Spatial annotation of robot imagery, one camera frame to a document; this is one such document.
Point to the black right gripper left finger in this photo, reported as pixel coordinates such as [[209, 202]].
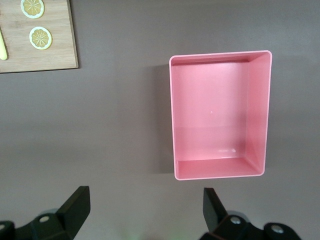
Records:
[[72, 212]]

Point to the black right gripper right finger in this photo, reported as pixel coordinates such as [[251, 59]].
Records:
[[215, 212]]

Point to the pink plastic bin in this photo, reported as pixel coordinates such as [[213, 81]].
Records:
[[212, 112]]

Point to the brown table cover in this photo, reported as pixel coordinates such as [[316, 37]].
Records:
[[112, 112]]

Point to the wooden cutting board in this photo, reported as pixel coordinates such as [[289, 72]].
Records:
[[57, 57]]

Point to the yellow plastic fork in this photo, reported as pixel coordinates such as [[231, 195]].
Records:
[[3, 50]]

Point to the lemon slice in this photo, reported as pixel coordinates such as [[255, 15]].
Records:
[[40, 38], [32, 8]]

